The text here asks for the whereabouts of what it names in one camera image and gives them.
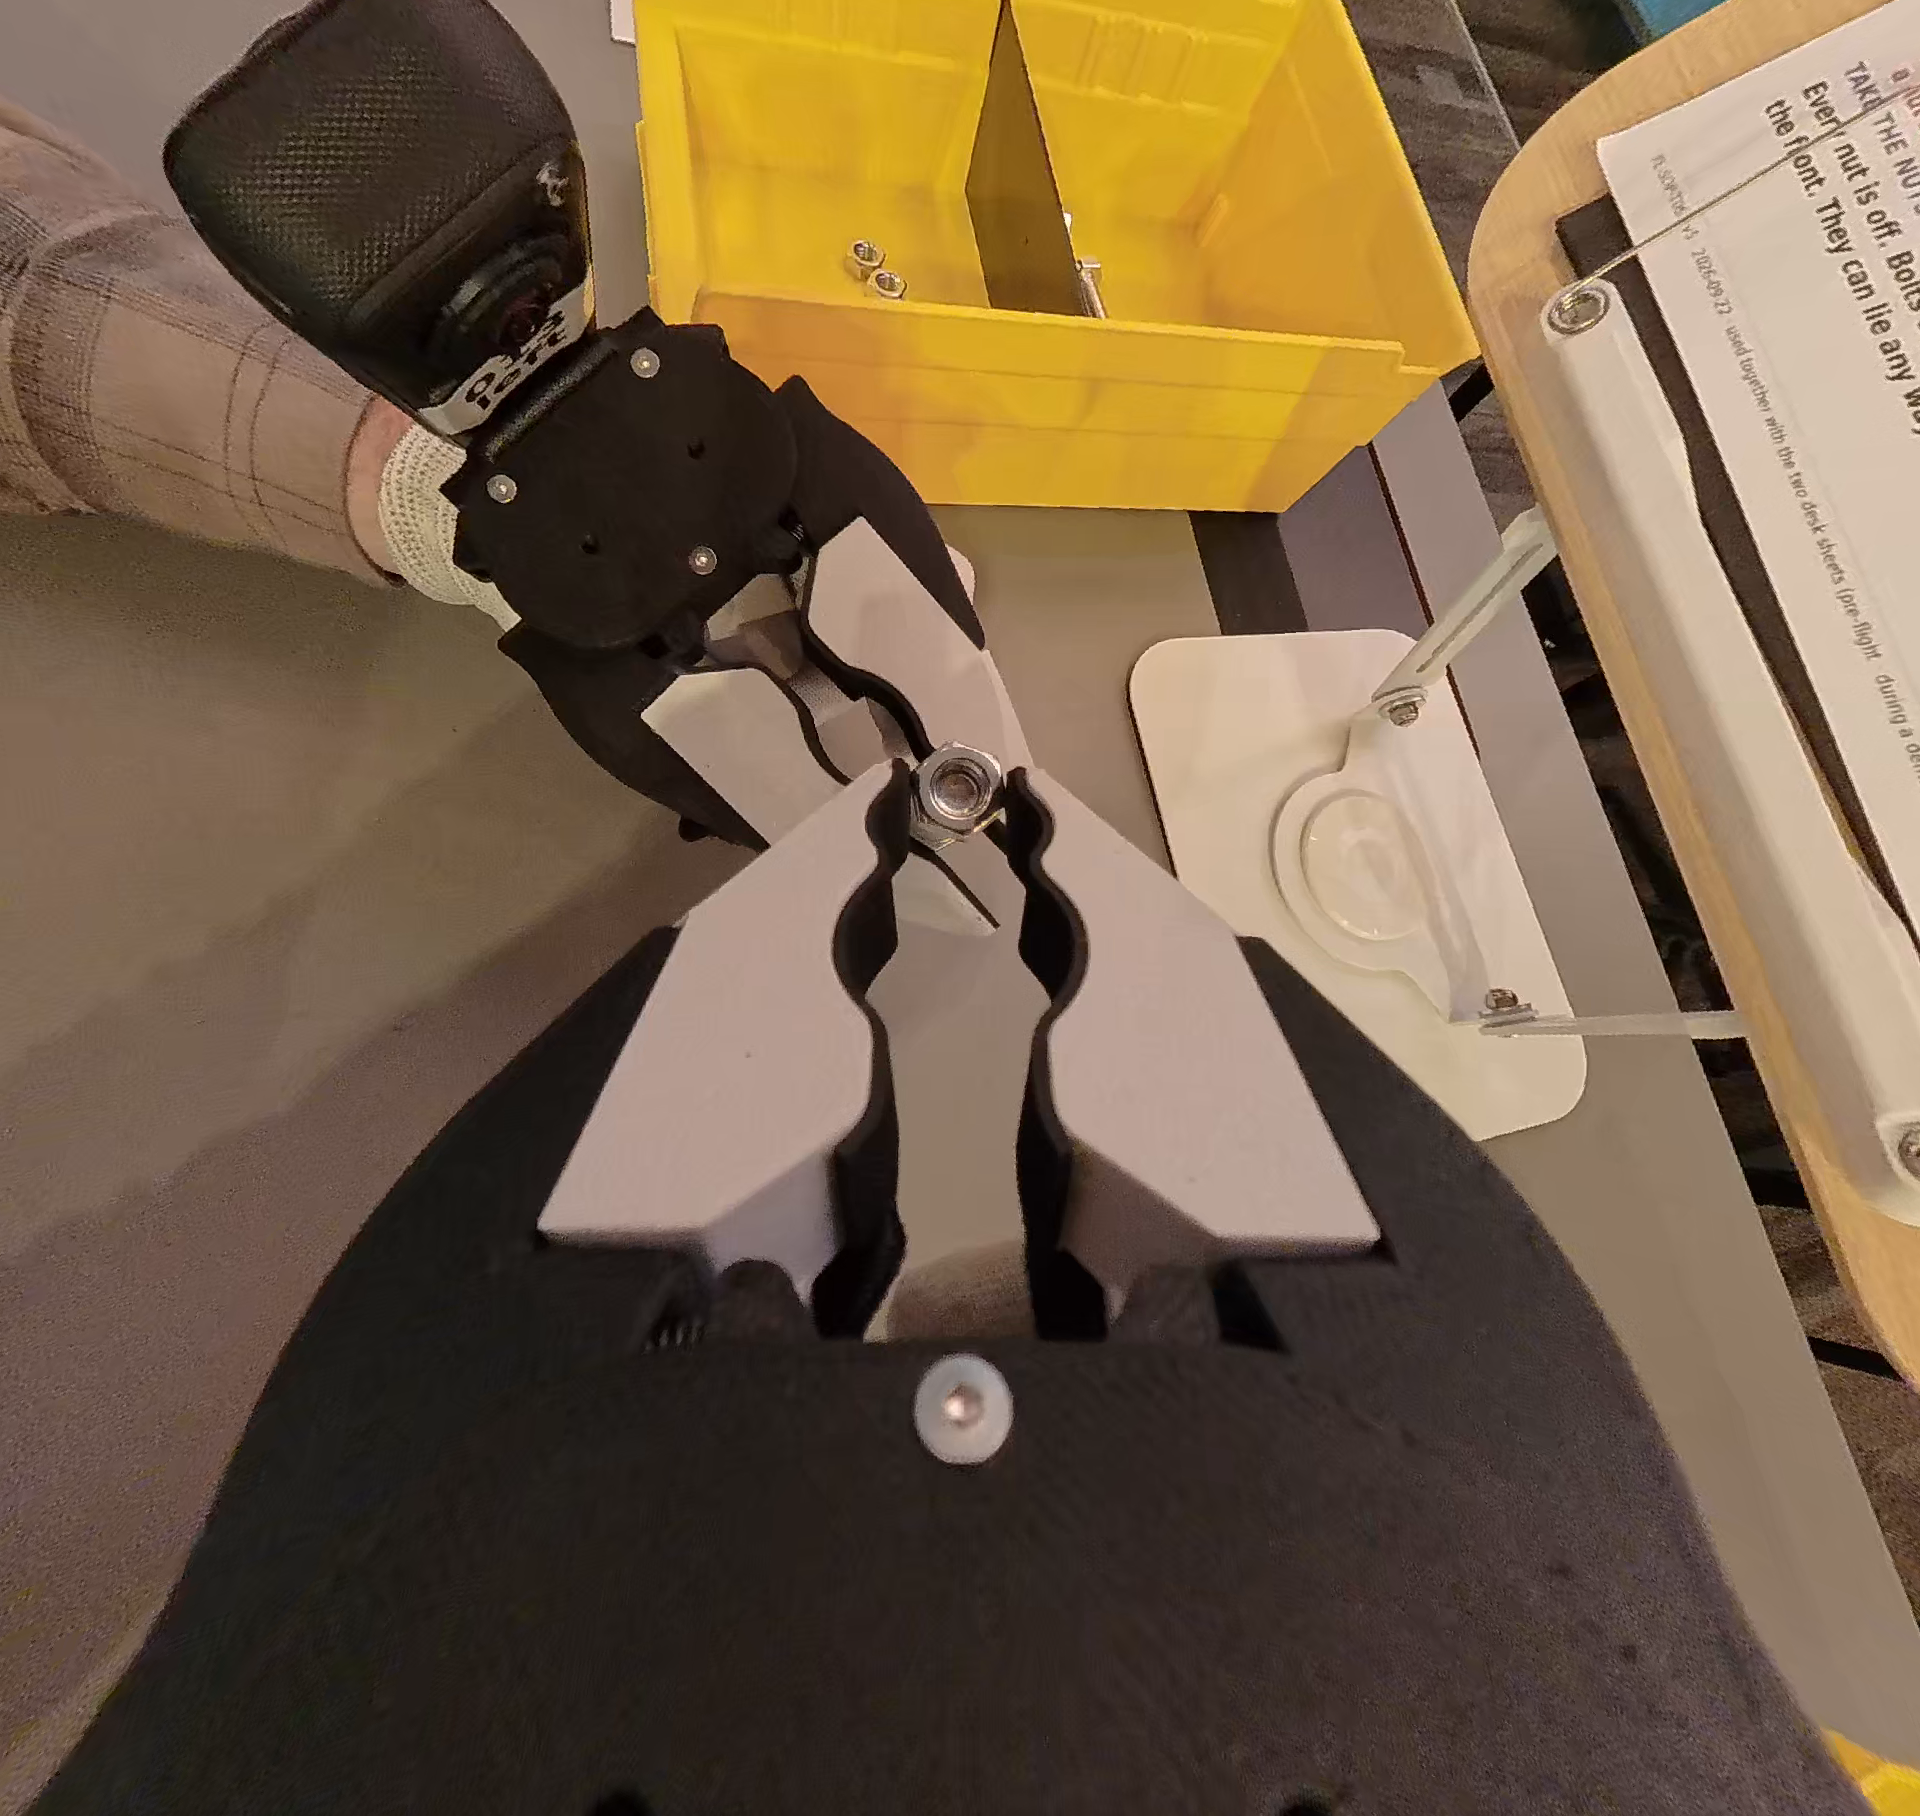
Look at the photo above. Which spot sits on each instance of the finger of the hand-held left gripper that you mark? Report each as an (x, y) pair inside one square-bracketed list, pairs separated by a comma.
[(914, 631), (735, 737)]

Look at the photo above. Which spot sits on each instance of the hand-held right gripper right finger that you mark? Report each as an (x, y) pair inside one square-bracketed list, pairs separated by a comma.
[(1201, 1096)]

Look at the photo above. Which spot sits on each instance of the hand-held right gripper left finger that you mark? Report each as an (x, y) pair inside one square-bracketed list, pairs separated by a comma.
[(721, 1080)]

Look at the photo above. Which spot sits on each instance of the yellow bin with divider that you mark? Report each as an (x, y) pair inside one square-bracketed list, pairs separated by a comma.
[(1051, 406)]

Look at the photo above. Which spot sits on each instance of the person's left forearm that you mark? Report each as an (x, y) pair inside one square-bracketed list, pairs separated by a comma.
[(150, 346)]

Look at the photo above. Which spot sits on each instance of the white board stand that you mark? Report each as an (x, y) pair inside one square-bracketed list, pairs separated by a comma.
[(1245, 737)]

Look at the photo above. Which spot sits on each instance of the dark bin divider panel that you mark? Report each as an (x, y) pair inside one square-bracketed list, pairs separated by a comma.
[(1020, 197)]

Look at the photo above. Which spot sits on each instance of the printed instruction sheet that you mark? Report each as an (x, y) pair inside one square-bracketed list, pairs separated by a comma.
[(1800, 346)]

